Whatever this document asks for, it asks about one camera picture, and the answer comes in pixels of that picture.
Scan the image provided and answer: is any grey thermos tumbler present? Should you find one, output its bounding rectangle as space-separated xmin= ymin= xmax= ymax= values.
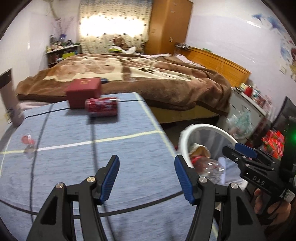
xmin=0 ymin=68 xmax=25 ymax=127

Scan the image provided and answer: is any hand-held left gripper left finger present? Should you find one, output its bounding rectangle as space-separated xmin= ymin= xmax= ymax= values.
xmin=25 ymin=155 xmax=120 ymax=241

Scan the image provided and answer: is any wooden wardrobe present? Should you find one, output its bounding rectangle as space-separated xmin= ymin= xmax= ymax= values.
xmin=144 ymin=0 xmax=193 ymax=55

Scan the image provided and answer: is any brown printed blanket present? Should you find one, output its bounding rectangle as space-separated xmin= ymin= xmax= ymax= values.
xmin=15 ymin=53 xmax=232 ymax=116

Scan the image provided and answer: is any stack of small boxes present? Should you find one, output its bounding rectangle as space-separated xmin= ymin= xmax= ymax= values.
xmin=252 ymin=88 xmax=271 ymax=107

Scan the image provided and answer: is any white round waste bin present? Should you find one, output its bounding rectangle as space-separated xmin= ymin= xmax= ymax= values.
xmin=179 ymin=124 xmax=245 ymax=193

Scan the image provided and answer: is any dry branch decoration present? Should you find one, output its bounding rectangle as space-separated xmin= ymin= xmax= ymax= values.
xmin=53 ymin=16 xmax=74 ymax=40

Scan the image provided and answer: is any brown teddy bear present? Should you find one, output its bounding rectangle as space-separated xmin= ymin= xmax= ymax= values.
xmin=113 ymin=36 xmax=127 ymax=49

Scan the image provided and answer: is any cluttered white shelf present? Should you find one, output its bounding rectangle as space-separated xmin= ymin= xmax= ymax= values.
xmin=46 ymin=44 xmax=82 ymax=67

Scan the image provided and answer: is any blue dolphin wall sticker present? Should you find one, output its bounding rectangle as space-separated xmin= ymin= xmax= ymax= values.
xmin=251 ymin=13 xmax=287 ymax=33

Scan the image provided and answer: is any white carton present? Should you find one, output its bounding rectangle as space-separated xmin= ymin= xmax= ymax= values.
xmin=190 ymin=143 xmax=211 ymax=159

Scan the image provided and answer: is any red milk drink can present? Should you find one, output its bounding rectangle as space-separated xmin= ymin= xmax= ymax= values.
xmin=84 ymin=97 xmax=119 ymax=117

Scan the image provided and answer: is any wooden bed headboard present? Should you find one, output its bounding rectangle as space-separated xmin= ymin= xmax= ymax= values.
xmin=179 ymin=46 xmax=251 ymax=87

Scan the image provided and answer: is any printed plastic bag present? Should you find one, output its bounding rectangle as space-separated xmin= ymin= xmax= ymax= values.
xmin=225 ymin=110 xmax=252 ymax=139

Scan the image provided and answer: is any clear red plastic label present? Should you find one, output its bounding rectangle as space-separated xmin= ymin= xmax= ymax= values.
xmin=21 ymin=134 xmax=36 ymax=146

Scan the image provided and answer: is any white bedside cabinet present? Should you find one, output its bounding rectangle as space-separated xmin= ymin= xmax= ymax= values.
xmin=228 ymin=87 xmax=273 ymax=139

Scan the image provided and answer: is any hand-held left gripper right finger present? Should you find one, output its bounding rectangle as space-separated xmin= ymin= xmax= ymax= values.
xmin=174 ymin=155 xmax=266 ymax=241

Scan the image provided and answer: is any red green patterned box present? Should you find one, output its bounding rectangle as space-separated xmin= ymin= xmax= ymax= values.
xmin=261 ymin=130 xmax=285 ymax=160

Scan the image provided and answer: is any person's right hand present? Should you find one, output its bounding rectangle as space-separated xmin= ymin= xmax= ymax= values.
xmin=253 ymin=188 xmax=292 ymax=225

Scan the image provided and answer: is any cartoon wall sticker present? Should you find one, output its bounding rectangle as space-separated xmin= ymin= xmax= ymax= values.
xmin=280 ymin=35 xmax=296 ymax=81

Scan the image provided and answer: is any clear plastic bottle red cap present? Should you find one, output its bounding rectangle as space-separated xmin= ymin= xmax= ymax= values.
xmin=191 ymin=156 xmax=226 ymax=183

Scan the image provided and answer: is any patterned window curtain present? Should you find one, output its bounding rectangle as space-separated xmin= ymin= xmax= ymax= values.
xmin=79 ymin=0 xmax=154 ymax=55

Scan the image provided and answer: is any dark red box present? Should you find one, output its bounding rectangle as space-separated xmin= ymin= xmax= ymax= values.
xmin=66 ymin=77 xmax=102 ymax=109

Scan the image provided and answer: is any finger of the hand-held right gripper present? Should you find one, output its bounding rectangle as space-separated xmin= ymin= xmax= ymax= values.
xmin=235 ymin=142 xmax=278 ymax=164
xmin=222 ymin=146 xmax=281 ymax=172

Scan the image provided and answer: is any pink cloth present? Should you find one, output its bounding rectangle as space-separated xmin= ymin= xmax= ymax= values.
xmin=172 ymin=54 xmax=204 ymax=67

